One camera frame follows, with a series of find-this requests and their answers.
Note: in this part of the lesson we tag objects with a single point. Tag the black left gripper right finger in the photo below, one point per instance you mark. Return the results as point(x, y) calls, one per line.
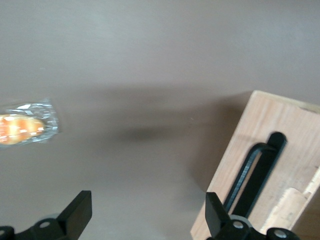
point(220, 225)

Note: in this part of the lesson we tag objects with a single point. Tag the bread roll in clear wrapper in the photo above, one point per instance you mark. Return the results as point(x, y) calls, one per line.
point(17, 130)

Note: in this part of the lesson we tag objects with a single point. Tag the light wooden drawer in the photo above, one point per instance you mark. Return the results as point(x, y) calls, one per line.
point(295, 150)

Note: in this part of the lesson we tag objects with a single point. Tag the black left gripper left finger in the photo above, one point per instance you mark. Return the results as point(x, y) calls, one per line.
point(72, 220)

